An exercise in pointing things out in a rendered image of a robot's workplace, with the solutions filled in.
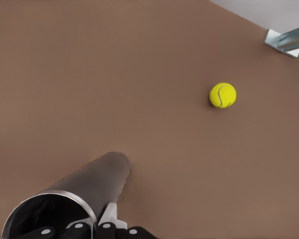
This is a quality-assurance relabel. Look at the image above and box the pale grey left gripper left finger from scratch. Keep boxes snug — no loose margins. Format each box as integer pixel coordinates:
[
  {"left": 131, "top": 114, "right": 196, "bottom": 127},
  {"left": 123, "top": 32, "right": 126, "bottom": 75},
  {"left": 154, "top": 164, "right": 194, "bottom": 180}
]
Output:
[{"left": 21, "top": 218, "right": 96, "bottom": 239}]

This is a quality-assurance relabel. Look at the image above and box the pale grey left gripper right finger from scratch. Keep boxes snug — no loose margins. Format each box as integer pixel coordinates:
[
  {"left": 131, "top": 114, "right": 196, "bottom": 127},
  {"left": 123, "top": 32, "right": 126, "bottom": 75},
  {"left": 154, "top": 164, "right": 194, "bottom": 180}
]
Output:
[{"left": 97, "top": 202, "right": 158, "bottom": 239}]

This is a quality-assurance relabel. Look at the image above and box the dark grey tennis ball tube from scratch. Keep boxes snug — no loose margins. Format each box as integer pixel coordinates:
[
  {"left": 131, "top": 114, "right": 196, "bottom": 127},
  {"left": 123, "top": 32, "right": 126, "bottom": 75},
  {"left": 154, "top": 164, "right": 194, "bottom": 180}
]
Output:
[{"left": 0, "top": 151, "right": 131, "bottom": 239}]

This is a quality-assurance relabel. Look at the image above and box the yellow tennis ball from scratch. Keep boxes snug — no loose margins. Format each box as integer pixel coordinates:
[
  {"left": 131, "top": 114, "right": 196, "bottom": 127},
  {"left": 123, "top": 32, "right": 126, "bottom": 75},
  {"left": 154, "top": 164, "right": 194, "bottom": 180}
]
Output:
[{"left": 209, "top": 82, "right": 237, "bottom": 109}]

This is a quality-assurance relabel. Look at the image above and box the silver frame post foot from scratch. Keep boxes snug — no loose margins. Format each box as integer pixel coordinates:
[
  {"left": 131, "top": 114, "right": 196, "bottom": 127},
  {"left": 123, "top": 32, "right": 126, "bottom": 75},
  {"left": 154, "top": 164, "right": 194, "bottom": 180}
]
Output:
[{"left": 263, "top": 28, "right": 299, "bottom": 59}]

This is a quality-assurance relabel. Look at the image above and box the silver frame post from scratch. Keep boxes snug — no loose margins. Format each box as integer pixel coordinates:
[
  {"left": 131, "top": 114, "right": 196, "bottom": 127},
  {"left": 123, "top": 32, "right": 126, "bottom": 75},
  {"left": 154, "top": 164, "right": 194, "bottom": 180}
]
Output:
[{"left": 276, "top": 23, "right": 299, "bottom": 52}]

